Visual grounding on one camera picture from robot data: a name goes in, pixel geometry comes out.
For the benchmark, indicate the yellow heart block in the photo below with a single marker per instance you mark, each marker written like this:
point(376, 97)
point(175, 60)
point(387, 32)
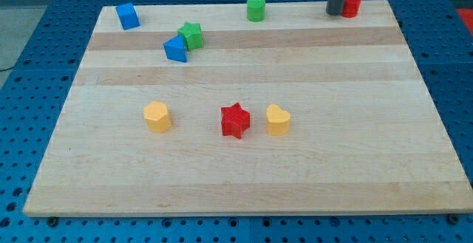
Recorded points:
point(277, 120)

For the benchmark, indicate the wooden board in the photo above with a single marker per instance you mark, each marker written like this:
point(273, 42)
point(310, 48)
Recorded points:
point(365, 137)

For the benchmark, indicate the red cylinder block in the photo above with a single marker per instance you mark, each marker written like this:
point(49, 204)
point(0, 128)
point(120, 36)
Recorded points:
point(351, 8)

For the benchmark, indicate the blue cube block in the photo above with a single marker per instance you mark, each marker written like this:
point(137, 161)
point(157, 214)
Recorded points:
point(127, 16)

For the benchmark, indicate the blue triangle block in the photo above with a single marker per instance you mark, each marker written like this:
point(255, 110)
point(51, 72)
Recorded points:
point(175, 49)

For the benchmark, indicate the red star block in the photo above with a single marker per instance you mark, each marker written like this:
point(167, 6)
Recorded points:
point(235, 120)

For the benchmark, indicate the red object at right edge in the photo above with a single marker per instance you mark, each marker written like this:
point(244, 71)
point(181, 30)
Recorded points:
point(466, 15)

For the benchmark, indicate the green cylinder block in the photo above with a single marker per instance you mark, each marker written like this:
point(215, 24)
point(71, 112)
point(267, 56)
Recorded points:
point(255, 10)

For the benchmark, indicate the yellow hexagon block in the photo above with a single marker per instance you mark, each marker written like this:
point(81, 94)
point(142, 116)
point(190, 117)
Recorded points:
point(157, 117)

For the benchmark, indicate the green star block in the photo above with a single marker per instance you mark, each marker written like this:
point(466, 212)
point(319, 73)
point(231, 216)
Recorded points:
point(192, 35)

